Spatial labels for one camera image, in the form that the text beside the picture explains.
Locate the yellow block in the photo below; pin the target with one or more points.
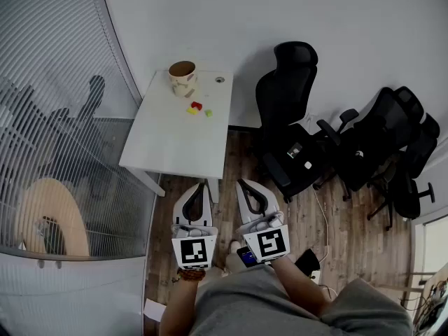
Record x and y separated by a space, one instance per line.
192 111

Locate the cream patterned paper bucket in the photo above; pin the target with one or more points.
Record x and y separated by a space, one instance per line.
183 84

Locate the cluttered wooden workbench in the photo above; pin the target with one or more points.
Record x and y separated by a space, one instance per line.
432 299

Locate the black office chair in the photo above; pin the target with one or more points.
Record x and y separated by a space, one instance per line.
285 93
381 128
416 173

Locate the white window blinds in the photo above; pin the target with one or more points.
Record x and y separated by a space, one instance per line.
52 65

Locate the white table leg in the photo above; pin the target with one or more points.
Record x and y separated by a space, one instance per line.
148 182
213 191

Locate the person's grey shirt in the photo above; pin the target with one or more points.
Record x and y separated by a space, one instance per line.
252 306

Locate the person's left forearm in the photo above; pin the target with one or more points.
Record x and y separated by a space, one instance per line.
178 303

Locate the red block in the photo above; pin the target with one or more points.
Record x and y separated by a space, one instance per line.
196 105

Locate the black small screen device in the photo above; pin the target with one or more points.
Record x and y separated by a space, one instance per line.
248 257

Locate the person's right forearm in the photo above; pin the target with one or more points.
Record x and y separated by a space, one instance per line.
301 285

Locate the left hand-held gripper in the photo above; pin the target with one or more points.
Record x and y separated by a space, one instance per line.
192 250

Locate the black smartphone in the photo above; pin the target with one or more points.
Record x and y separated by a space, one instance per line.
294 150

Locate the person's leg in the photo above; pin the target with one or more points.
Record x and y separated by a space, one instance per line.
234 261

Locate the green block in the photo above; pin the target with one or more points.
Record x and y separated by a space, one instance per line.
208 113

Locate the white paper sheet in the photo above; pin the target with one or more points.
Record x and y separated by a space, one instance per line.
154 309

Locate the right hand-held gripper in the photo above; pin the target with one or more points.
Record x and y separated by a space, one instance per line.
271 243

